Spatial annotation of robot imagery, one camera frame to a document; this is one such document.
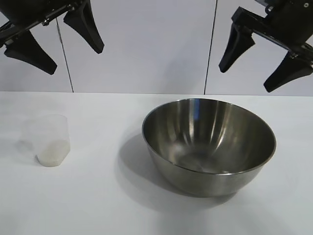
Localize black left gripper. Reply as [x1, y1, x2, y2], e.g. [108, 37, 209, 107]
[0, 0, 105, 75]

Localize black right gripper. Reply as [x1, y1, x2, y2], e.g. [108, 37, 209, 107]
[219, 0, 313, 93]

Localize clear plastic measuring cup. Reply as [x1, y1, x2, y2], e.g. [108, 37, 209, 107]
[18, 115, 71, 168]

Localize white rice grains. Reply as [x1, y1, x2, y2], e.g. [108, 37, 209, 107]
[36, 140, 71, 168]

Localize stainless steel mixing bowl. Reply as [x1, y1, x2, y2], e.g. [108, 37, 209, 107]
[141, 98, 277, 198]

